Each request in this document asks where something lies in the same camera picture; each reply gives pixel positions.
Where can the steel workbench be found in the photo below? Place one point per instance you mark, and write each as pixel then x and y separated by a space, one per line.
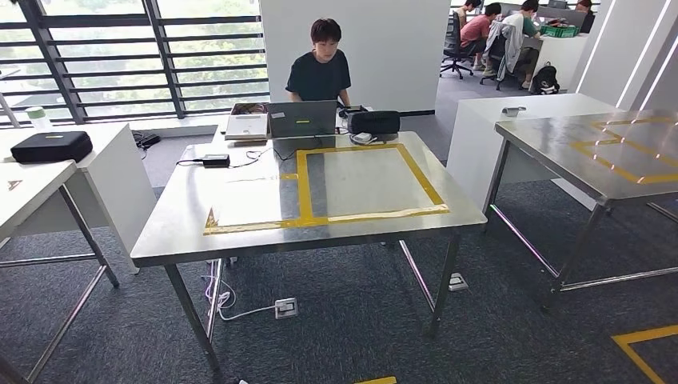
pixel 175 212

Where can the small grey metal part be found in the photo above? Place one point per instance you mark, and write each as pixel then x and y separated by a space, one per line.
pixel 512 111

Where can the black hard case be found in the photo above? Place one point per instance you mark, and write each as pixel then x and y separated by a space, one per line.
pixel 373 122
pixel 53 147

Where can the grey open laptop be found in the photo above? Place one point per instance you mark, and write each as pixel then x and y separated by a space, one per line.
pixel 302 122

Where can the black desktop device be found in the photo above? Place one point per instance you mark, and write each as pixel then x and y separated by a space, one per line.
pixel 352 111

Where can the white closed laptop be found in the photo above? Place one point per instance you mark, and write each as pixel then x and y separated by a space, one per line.
pixel 246 127

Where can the person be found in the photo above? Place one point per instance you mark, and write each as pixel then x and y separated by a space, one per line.
pixel 476 32
pixel 531 26
pixel 587 21
pixel 318 79
pixel 462 16

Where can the black power adapter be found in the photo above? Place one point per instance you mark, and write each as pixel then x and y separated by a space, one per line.
pixel 216 161

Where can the white floor socket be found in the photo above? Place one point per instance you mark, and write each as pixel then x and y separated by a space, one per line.
pixel 458 282
pixel 286 308

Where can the black office chair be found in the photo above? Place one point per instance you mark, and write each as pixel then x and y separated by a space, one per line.
pixel 495 53
pixel 453 42

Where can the pale jacket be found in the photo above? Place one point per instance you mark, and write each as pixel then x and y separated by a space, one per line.
pixel 511 42

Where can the black backpack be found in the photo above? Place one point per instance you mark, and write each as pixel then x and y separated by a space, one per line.
pixel 545 79

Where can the green plastic crate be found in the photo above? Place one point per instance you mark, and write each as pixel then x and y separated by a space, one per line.
pixel 559 32

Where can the dark window railing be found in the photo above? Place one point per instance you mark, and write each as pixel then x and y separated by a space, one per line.
pixel 106 20

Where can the white table with steel legs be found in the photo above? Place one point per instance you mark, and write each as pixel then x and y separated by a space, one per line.
pixel 32 196

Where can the translucent bottle with green cap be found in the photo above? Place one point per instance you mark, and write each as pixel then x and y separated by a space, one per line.
pixel 38 121

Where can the yellow tape outline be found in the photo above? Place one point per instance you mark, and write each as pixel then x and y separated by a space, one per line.
pixel 659 179

